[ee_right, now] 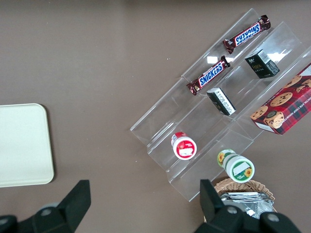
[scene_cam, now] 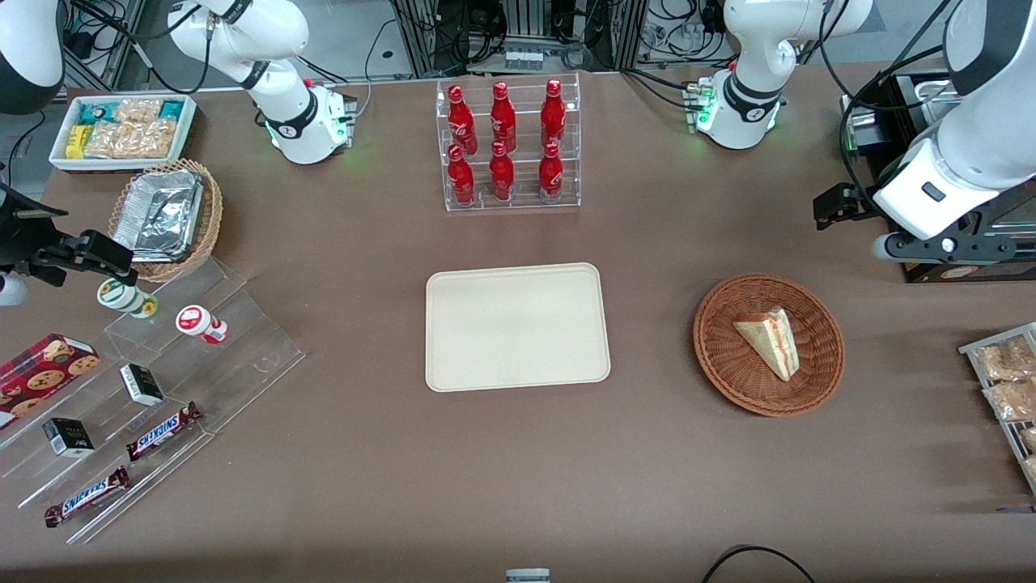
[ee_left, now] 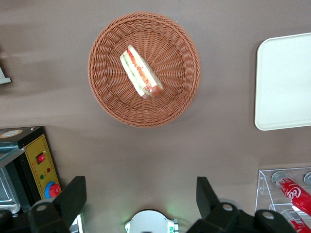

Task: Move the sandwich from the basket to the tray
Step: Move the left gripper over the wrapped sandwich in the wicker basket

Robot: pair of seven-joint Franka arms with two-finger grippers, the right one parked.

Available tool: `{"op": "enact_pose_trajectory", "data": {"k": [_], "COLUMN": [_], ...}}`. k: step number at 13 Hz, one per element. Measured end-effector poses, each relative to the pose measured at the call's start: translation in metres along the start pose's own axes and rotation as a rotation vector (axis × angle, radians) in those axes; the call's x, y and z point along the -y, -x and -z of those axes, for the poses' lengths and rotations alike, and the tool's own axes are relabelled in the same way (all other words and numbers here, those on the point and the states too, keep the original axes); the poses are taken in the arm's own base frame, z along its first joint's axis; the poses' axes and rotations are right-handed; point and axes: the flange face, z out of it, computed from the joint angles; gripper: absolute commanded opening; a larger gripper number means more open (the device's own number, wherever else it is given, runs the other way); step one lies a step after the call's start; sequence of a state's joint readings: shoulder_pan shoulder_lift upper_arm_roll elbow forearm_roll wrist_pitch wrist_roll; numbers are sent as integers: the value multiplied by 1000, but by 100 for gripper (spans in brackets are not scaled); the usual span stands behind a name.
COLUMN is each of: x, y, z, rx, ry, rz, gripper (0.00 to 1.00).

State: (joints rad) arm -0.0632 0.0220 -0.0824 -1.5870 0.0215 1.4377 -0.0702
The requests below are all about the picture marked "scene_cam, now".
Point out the red cola bottle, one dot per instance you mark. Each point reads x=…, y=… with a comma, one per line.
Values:
x=550, y=174
x=503, y=117
x=462, y=121
x=553, y=113
x=461, y=178
x=502, y=174

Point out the light wicker basket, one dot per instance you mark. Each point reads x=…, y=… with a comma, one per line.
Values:
x=210, y=219

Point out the Snickers chocolate bar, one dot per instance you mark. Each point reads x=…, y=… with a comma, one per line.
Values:
x=87, y=495
x=162, y=431

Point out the teal snack packet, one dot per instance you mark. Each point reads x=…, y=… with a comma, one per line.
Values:
x=93, y=113
x=171, y=109

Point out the small grey device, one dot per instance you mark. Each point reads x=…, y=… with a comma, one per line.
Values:
x=528, y=576

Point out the green lidded yogurt cup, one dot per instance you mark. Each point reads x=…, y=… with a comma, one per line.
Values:
x=121, y=295

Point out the white power strip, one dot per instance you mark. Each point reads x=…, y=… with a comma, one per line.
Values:
x=524, y=59

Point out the red lidded yogurt cup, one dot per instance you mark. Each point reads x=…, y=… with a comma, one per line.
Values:
x=194, y=320

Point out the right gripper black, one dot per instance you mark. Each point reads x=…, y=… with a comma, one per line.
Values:
x=18, y=236

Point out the small black box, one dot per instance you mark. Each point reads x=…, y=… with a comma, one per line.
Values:
x=69, y=437
x=142, y=385

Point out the clear acrylic bottle rack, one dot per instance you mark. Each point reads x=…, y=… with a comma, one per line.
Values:
x=526, y=206

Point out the aluminium profile rack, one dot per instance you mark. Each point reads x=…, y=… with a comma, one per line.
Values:
x=421, y=36

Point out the aluminium foil tray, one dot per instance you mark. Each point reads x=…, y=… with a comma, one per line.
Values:
x=158, y=214

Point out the triangular sandwich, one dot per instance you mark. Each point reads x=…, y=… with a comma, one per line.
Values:
x=773, y=340

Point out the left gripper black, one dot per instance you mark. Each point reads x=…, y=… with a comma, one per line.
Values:
x=859, y=204

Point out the wrapped pastry packet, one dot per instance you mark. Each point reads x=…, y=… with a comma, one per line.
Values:
x=1028, y=439
x=1030, y=470
x=1012, y=401
x=1008, y=360

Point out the white plastic snack bin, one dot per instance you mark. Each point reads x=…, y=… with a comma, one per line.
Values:
x=121, y=165

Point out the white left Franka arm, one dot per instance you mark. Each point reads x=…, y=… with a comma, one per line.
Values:
x=749, y=48

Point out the clear cracker bag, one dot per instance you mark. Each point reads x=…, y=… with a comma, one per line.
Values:
x=133, y=139
x=137, y=111

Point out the clear acrylic stepped shelf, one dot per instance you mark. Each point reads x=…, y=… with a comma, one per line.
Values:
x=243, y=356

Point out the cream plastic tray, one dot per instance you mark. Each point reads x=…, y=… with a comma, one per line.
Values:
x=518, y=324

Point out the brown round wicker basket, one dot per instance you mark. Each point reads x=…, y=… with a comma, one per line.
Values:
x=728, y=356

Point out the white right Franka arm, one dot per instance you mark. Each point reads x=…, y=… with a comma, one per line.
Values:
x=243, y=32

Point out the black hot food machine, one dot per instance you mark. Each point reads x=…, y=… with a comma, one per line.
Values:
x=923, y=272

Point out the yellow snack packet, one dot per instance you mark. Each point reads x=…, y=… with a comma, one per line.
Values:
x=76, y=142

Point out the red tartan cookie box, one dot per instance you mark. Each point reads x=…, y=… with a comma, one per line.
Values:
x=40, y=372

